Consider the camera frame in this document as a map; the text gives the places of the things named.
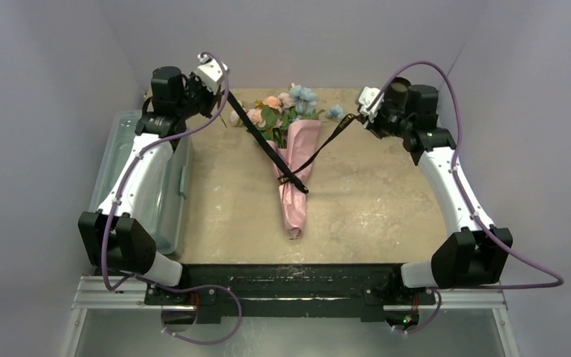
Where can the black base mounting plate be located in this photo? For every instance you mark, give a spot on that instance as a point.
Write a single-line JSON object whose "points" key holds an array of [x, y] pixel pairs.
{"points": [[369, 292]]}

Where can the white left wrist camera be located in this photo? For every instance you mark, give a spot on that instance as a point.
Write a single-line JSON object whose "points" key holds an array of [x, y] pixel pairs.
{"points": [[211, 73]]}

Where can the black ribbon gold lettering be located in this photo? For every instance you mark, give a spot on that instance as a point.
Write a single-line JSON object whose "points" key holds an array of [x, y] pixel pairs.
{"points": [[287, 175]]}

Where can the aluminium frame rail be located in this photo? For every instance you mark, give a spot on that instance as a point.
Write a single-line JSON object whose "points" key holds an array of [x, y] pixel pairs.
{"points": [[91, 294]]}

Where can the artificial flower bouquet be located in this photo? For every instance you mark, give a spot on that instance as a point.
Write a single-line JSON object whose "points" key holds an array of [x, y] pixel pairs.
{"points": [[274, 114]]}

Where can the black cylindrical vase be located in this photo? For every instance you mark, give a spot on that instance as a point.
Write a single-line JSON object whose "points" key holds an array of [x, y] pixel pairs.
{"points": [[397, 91]]}

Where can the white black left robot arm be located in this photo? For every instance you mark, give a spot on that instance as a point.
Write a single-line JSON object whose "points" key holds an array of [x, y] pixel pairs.
{"points": [[134, 229]]}

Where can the loose blue flower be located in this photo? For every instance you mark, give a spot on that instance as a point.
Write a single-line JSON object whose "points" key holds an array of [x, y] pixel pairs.
{"points": [[335, 113]]}

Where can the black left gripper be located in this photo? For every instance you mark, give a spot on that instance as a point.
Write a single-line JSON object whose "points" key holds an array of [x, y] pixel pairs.
{"points": [[211, 97]]}

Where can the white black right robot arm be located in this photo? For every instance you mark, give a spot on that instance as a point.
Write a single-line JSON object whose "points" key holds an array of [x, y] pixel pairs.
{"points": [[472, 254]]}

